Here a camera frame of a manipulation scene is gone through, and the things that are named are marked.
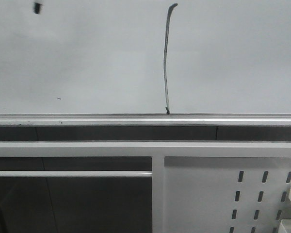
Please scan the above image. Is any white whiteboard marker pen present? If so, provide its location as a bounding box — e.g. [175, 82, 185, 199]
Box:
[33, 1, 43, 15]

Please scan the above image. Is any white whiteboard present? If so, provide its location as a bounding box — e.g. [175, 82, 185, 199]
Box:
[0, 0, 291, 114]

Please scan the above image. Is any white perforated panel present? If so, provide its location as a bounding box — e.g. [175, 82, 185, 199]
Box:
[164, 157, 291, 233]

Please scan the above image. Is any white lower plastic bin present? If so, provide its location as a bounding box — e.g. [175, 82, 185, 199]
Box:
[278, 219, 291, 233]

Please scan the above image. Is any white metal frame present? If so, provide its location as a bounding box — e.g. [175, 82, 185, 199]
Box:
[0, 142, 291, 233]

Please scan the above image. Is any aluminium whiteboard tray rail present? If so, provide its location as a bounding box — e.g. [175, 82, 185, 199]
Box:
[0, 114, 291, 126]

